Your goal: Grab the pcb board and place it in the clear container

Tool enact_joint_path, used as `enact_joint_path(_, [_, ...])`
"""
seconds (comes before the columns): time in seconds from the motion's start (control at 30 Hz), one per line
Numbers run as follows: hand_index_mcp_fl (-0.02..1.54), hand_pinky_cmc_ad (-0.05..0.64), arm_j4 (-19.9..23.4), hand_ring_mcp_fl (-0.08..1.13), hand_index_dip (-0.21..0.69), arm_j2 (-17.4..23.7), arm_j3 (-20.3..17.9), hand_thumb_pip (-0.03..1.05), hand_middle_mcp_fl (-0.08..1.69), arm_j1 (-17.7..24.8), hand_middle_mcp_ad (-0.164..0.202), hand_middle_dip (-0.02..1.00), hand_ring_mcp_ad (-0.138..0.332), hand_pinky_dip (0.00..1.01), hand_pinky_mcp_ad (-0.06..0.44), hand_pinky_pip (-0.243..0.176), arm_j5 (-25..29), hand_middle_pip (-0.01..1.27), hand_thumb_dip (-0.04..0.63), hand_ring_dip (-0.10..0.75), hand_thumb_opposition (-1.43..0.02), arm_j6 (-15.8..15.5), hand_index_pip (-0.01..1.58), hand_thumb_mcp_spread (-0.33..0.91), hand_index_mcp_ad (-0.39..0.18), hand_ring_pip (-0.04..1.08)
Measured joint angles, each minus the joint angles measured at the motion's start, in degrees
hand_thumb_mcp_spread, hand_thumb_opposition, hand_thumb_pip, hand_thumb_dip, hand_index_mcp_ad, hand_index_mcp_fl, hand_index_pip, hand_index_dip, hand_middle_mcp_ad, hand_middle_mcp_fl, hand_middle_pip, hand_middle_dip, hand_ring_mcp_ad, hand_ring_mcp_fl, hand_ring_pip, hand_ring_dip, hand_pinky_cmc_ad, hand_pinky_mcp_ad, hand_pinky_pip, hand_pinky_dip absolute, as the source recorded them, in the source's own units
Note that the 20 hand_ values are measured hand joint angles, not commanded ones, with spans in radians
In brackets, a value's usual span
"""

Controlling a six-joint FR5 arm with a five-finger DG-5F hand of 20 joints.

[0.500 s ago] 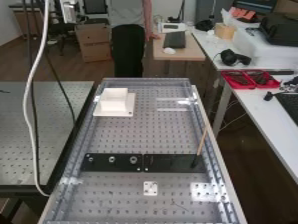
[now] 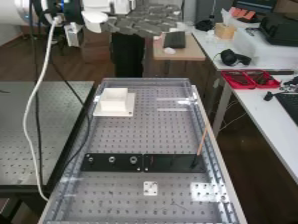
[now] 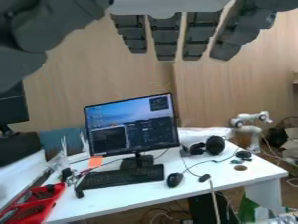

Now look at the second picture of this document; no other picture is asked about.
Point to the clear box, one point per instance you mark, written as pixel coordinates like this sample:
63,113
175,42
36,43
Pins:
147,133

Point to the small white square block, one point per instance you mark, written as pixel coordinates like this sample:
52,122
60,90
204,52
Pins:
151,188

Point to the thin stick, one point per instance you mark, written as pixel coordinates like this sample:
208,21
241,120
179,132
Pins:
204,140

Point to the white mouse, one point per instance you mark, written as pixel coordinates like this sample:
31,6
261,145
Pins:
169,50

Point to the metal bearing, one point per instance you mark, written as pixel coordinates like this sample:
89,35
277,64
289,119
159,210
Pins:
133,160

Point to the white desk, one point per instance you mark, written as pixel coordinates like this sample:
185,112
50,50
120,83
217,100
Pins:
270,56
266,120

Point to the small cardboard box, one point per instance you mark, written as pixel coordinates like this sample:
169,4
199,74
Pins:
225,32

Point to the black case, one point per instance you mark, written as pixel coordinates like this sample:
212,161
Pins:
280,30

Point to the small metal nut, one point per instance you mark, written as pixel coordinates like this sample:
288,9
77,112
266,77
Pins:
112,160
91,160

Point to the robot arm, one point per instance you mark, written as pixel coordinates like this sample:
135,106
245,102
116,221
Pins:
27,10

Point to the black plate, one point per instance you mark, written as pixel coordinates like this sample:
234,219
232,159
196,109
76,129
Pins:
175,164
111,166

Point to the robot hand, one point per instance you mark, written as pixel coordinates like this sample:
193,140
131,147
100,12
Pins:
147,21

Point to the black cabinet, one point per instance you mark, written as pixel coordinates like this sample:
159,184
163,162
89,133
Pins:
128,55

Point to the red tray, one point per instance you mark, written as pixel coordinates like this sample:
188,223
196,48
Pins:
238,79
265,78

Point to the black headphones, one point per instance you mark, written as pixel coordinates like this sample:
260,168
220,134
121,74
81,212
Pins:
233,57

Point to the wooden desk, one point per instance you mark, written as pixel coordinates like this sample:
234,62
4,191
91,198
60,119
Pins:
180,53

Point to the small white box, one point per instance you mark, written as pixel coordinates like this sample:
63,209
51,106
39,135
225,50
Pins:
115,101

